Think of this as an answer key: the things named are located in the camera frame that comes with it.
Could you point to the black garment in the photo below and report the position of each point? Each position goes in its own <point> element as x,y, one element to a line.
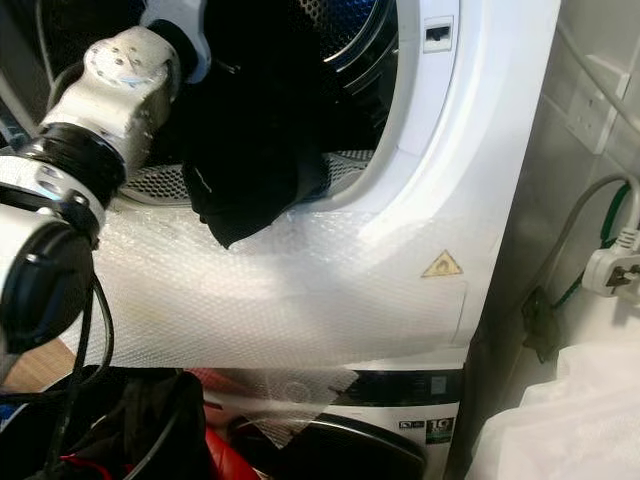
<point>250,140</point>

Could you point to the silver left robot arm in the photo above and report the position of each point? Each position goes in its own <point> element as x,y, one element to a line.
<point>120,95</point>

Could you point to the dark clothes pile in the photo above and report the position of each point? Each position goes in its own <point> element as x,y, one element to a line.
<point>150,420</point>

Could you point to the white washing machine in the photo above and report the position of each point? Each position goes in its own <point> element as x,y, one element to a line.
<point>400,390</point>

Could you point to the clear bubble wrap sheet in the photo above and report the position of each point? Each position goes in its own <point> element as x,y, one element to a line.
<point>280,300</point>

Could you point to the red laundry basket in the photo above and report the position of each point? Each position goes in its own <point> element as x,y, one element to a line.
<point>218,455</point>

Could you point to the grey lint filter grille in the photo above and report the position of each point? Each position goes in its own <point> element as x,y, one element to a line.
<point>345,170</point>

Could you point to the black washer door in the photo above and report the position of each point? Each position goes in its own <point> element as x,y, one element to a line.
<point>340,452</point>

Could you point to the yellow triangle warning sticker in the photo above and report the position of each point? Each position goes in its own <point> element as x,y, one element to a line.
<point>442,266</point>

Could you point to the white tumble dryer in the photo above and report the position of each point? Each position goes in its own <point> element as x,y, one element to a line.
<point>480,170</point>

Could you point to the white plastic bag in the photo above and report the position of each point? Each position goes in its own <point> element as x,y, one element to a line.
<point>570,420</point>

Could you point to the white power plug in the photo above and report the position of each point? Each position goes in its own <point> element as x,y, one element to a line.
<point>615,272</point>

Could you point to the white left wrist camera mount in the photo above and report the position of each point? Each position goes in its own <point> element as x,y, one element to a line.
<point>172,10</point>

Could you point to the black wall bracket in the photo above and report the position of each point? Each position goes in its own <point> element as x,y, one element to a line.
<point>540,325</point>

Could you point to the white wall socket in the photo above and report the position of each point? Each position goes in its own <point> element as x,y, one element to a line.
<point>592,108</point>

